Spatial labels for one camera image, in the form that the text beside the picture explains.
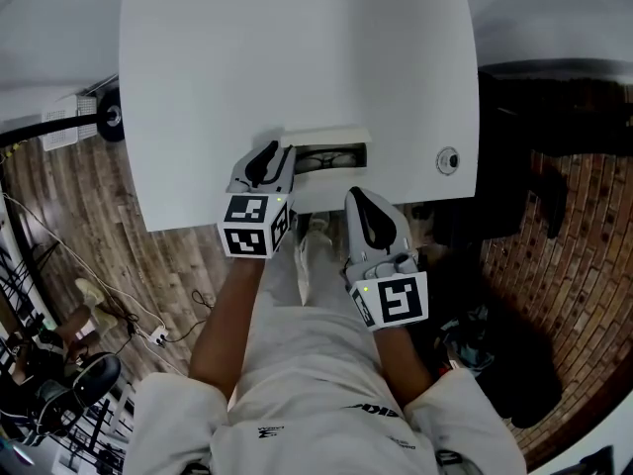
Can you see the white power strip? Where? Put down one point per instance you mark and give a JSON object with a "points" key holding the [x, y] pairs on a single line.
{"points": [[158, 335]]}

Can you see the person's white shirt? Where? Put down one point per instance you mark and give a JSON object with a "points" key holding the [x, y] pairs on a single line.
{"points": [[316, 438]]}

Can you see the white glasses case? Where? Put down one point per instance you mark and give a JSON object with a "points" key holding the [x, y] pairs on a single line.
{"points": [[326, 135]]}

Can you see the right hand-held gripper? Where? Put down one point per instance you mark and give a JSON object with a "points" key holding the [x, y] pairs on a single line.
{"points": [[390, 290]]}

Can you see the white perforated box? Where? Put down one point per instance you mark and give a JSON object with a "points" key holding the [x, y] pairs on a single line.
{"points": [[62, 124]]}

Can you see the person's light grey trousers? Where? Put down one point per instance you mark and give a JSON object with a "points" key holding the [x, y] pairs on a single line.
{"points": [[311, 334]]}

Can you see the black round stand base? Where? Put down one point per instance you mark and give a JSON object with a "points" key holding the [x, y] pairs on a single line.
{"points": [[111, 115]]}

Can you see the person's white shoe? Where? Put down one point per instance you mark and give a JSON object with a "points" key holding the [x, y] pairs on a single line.
{"points": [[319, 223]]}

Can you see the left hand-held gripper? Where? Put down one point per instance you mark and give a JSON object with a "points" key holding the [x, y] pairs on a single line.
{"points": [[254, 186]]}

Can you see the person's right forearm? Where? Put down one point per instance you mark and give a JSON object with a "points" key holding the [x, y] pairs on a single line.
{"points": [[400, 364]]}

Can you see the black-framed glasses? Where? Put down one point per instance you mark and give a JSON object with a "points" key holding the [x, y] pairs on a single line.
{"points": [[329, 160]]}

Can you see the black office chair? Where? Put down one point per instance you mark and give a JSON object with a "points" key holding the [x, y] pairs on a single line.
{"points": [[79, 384]]}

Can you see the black padded tube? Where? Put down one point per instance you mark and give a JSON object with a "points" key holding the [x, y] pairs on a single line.
{"points": [[44, 130]]}

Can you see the person's left forearm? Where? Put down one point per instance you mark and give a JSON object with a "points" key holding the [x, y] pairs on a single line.
{"points": [[227, 314]]}

